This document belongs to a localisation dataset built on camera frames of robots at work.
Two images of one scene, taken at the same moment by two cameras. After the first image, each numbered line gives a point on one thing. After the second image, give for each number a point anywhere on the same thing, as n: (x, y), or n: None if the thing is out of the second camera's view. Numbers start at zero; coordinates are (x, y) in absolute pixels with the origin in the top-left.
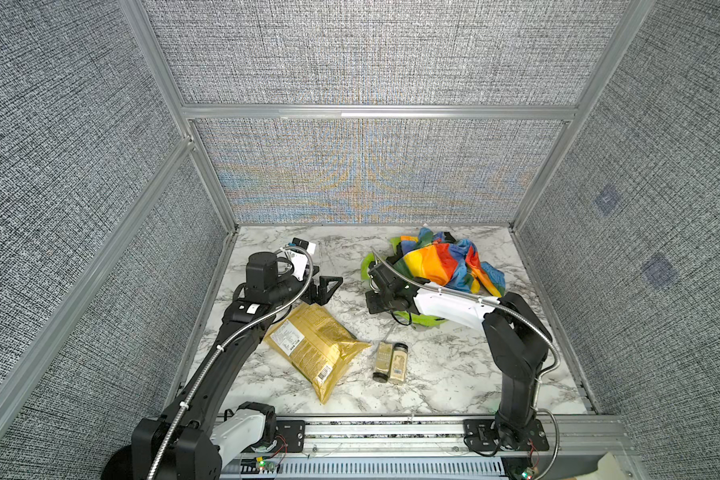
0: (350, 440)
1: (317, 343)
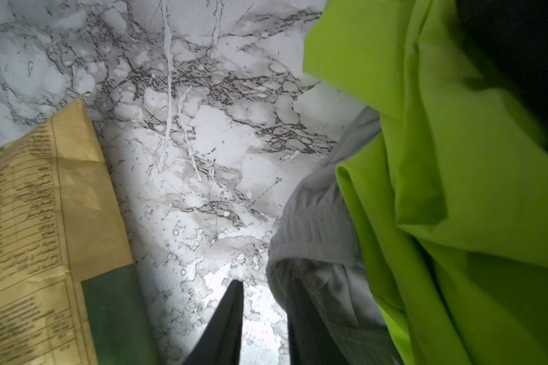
0: None
1: (59, 284)
